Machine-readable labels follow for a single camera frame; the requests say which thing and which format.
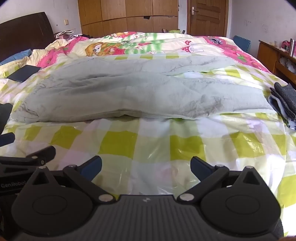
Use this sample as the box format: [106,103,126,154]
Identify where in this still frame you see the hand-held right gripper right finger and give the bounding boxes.
[177,156,267,204]

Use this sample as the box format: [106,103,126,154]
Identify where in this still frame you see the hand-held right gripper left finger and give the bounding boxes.
[30,156,114,205]

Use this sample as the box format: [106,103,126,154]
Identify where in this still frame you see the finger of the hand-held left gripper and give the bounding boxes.
[0,146,56,166]
[0,133,15,147]

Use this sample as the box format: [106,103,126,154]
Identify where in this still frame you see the grey pants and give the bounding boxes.
[11,56,274,124]

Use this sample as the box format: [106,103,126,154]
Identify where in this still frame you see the black fabric bundle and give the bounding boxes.
[0,103,13,135]

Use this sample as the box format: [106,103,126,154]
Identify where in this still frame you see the dark flat notebook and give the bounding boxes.
[6,65,41,83]

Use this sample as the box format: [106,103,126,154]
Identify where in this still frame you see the blue pillow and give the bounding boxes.
[0,49,32,66]

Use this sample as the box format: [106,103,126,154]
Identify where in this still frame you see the folded dark grey clothes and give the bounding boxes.
[268,82,296,130]

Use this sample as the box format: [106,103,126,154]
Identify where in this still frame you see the dark wooden headboard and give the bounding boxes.
[0,11,55,63]

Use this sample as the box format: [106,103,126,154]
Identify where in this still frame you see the white and pink bag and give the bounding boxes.
[54,30,75,40]

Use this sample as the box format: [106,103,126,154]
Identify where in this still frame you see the cartoon printed quilt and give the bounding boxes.
[0,31,273,75]

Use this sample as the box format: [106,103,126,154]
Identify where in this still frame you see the blue foam mat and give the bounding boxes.
[233,35,251,53]

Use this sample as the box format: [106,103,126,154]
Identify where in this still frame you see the wooden side desk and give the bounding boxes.
[257,40,296,84]

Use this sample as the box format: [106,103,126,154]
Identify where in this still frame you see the wooden door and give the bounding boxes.
[187,0,229,38]

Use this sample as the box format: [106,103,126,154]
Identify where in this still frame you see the wooden wardrobe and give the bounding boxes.
[77,0,179,38]

